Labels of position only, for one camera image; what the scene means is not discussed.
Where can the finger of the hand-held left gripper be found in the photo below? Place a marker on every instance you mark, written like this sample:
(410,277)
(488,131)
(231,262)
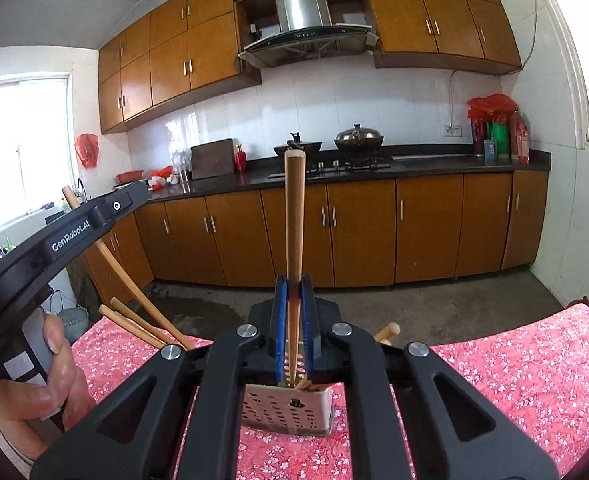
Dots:
(119,202)

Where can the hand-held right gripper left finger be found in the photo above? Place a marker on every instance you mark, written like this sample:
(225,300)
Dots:
(281,330)

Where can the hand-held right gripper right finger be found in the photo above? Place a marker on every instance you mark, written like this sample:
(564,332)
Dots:
(308,330)

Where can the grey perforated chopstick holder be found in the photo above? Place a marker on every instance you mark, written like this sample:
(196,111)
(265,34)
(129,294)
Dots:
(284,410)

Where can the person's left hand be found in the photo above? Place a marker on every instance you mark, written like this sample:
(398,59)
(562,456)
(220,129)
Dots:
(24,400)

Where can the red basin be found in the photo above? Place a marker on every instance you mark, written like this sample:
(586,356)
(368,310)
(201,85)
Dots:
(129,176)

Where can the metal faucet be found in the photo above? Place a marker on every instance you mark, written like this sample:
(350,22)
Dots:
(81,187)

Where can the red and white plastic bag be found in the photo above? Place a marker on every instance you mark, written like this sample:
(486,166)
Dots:
(162,176)

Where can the red plastic bag on hook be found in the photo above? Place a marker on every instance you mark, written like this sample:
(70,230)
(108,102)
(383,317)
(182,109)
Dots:
(87,150)

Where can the metal bucket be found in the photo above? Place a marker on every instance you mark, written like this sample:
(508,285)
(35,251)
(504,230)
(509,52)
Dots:
(74,320)

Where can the dark wooden cutting board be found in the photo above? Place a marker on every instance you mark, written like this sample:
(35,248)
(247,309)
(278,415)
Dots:
(213,159)

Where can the sliding glass window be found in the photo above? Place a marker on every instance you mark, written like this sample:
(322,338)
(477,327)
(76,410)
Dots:
(24,150)

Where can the brown lower kitchen cabinets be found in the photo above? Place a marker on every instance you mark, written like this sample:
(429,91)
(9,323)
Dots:
(424,230)

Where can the brown kitchen cabinets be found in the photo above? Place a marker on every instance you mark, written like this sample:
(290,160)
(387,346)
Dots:
(424,230)
(424,15)

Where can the black gas stove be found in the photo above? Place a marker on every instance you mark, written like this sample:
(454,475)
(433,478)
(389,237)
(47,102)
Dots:
(354,166)

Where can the black wok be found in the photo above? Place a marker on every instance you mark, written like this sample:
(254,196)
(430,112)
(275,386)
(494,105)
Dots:
(314,148)

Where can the red floral tablecloth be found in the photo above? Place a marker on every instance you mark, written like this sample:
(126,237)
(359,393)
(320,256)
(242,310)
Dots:
(499,385)

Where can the metal pot with lid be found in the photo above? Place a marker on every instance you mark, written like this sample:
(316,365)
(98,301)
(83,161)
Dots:
(359,137)

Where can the dark stone countertop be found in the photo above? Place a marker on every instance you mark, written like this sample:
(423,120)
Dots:
(449,165)

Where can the blue box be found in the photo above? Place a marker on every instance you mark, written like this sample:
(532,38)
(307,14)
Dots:
(490,150)

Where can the dark bottle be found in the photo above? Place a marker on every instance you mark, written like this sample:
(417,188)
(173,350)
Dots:
(476,135)

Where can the steel range hood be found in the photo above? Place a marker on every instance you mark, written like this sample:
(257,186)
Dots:
(304,15)

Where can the green bottle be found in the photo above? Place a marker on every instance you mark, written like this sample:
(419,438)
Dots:
(499,140)

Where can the red oil bottle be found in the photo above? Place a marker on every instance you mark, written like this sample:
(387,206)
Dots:
(520,140)

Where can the red plastic bag over bottles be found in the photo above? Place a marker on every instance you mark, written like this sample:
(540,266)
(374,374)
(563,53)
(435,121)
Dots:
(494,106)

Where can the brown upper kitchen cabinets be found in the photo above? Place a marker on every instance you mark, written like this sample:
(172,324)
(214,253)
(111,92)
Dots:
(424,15)

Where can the white framed window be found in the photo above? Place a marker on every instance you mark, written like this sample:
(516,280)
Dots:
(564,25)

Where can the white wall socket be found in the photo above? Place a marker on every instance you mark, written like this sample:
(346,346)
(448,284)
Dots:
(452,130)

